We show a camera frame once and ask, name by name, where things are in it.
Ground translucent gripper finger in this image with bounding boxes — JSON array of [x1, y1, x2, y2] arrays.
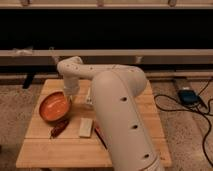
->
[[85, 88, 93, 106], [66, 96, 72, 106]]

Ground orange ceramic bowl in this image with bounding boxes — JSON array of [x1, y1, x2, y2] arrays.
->
[[39, 92, 70, 122]]

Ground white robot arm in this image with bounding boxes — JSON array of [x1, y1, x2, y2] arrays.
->
[[57, 56, 165, 171]]

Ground white sponge block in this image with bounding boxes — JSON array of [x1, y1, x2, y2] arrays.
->
[[79, 118, 93, 138]]

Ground dark chocolate bar packet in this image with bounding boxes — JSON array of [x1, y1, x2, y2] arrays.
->
[[95, 128, 107, 149]]

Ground white railing beam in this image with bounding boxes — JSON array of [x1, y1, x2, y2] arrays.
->
[[0, 49, 213, 66]]

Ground blue power adapter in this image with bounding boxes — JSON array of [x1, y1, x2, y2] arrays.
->
[[178, 89, 198, 105]]

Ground black cable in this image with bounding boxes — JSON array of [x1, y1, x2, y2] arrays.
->
[[153, 78, 213, 168]]

